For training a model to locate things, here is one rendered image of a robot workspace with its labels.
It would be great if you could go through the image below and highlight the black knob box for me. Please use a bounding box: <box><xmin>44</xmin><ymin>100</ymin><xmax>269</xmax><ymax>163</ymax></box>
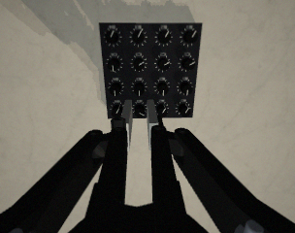
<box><xmin>99</xmin><ymin>22</ymin><xmax>203</xmax><ymax>118</ymax></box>

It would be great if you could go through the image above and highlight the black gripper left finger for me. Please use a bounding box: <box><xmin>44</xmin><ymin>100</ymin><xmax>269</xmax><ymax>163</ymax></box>
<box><xmin>0</xmin><ymin>100</ymin><xmax>133</xmax><ymax>233</ymax></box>

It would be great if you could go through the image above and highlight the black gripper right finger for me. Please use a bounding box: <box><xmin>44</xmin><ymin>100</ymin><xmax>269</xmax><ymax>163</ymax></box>
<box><xmin>147</xmin><ymin>100</ymin><xmax>295</xmax><ymax>233</ymax></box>

